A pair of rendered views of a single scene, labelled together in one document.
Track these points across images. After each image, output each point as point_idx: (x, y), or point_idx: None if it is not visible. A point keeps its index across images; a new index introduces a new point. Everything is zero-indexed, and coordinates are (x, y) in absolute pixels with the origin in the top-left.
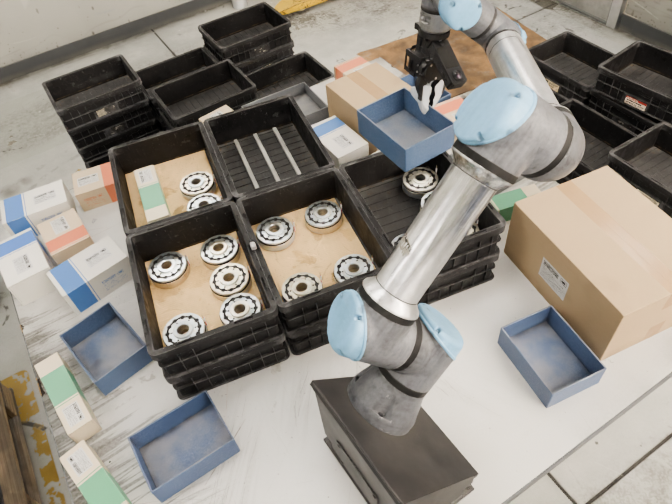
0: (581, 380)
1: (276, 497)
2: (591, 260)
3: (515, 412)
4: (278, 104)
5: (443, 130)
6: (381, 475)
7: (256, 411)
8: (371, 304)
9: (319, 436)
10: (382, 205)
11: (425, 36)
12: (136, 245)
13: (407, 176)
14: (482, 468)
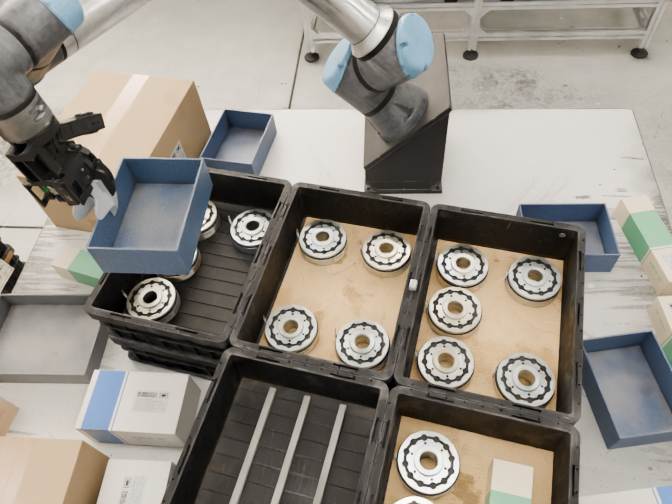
0: (247, 111)
1: (500, 180)
2: (155, 117)
3: (297, 140)
4: None
5: (142, 157)
6: (443, 45)
7: None
8: (396, 13)
9: (443, 197)
10: (216, 310)
11: (57, 123)
12: None
13: (157, 313)
14: (350, 127)
